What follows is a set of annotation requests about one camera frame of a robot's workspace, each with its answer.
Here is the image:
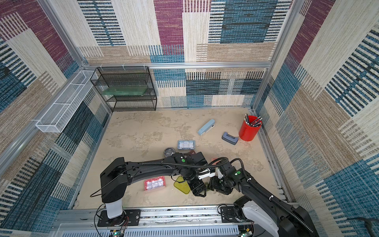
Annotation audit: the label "white pillbox with green lid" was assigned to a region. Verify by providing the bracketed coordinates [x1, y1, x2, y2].
[174, 176, 191, 195]

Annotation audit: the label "blue six-compartment pillbox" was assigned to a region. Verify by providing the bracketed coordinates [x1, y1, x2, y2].
[177, 140, 195, 150]

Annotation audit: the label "round dark blue pillbox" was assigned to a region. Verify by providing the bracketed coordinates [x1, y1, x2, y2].
[163, 147, 176, 158]

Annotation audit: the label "orange pillbox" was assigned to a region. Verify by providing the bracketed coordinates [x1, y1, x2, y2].
[210, 158, 220, 165]

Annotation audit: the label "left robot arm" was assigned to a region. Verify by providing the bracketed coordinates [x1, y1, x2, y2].
[99, 153, 230, 226]

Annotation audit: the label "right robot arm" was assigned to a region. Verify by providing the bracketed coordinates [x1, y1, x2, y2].
[208, 158, 319, 237]

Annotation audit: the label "pink pillbox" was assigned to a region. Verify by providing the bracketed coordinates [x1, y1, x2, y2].
[144, 176, 166, 191]

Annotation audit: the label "red pen cup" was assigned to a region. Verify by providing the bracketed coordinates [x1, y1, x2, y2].
[239, 114, 263, 142]

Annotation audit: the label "light blue stapler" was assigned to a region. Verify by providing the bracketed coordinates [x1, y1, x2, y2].
[197, 119, 215, 136]

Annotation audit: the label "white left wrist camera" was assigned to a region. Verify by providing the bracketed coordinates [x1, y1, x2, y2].
[197, 169, 216, 180]

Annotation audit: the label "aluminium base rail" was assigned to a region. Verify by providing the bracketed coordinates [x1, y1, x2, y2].
[49, 204, 282, 237]

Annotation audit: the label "black wire mesh shelf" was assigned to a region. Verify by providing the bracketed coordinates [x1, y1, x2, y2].
[90, 66, 158, 112]

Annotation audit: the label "white wire mesh basket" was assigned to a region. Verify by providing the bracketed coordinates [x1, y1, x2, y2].
[36, 70, 94, 133]

